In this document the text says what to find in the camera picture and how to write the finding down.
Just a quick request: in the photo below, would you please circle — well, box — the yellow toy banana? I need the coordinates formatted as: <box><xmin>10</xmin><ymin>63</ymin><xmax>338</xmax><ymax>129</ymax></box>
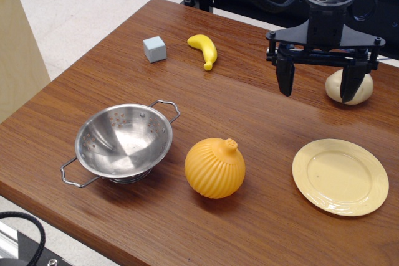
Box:
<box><xmin>187</xmin><ymin>34</ymin><xmax>218</xmax><ymax>71</ymax></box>

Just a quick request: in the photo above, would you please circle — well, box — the beige toy potato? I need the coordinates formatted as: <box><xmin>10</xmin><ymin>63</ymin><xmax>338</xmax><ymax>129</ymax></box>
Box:
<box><xmin>325</xmin><ymin>69</ymin><xmax>373</xmax><ymax>105</ymax></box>

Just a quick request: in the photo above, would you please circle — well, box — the yellow plate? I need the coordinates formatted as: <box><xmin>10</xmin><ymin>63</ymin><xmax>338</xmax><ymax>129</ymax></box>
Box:
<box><xmin>292</xmin><ymin>138</ymin><xmax>389</xmax><ymax>217</ymax></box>

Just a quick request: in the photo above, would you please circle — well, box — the grey cube block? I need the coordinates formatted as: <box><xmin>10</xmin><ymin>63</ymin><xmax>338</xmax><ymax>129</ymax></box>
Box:
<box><xmin>143</xmin><ymin>36</ymin><xmax>167</xmax><ymax>63</ymax></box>

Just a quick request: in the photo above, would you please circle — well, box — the orange toy onion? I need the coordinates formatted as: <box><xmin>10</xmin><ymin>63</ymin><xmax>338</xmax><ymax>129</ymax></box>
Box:
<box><xmin>185</xmin><ymin>138</ymin><xmax>246</xmax><ymax>199</ymax></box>

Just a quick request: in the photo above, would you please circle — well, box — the aluminium rail mount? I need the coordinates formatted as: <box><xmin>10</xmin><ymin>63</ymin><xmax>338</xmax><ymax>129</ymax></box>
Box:
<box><xmin>1</xmin><ymin>222</ymin><xmax>72</xmax><ymax>266</ymax></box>

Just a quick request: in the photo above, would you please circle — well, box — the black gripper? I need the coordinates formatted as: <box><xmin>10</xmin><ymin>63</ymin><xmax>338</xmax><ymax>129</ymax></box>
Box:
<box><xmin>266</xmin><ymin>0</ymin><xmax>385</xmax><ymax>103</ymax></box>

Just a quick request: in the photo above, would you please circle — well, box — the wooden panel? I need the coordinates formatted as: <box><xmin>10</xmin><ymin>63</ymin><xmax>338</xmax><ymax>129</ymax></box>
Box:
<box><xmin>1</xmin><ymin>0</ymin><xmax>50</xmax><ymax>121</ymax></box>

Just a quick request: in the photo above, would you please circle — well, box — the steel colander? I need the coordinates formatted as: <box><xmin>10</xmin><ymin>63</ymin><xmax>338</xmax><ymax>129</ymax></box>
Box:
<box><xmin>60</xmin><ymin>100</ymin><xmax>180</xmax><ymax>188</ymax></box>

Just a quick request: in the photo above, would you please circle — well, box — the black braided cable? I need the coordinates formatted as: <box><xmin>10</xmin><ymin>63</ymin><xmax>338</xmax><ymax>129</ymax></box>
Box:
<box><xmin>0</xmin><ymin>211</ymin><xmax>47</xmax><ymax>266</ymax></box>

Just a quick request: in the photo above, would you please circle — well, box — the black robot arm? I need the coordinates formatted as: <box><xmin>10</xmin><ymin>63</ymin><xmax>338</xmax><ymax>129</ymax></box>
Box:
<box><xmin>266</xmin><ymin>0</ymin><xmax>385</xmax><ymax>103</ymax></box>

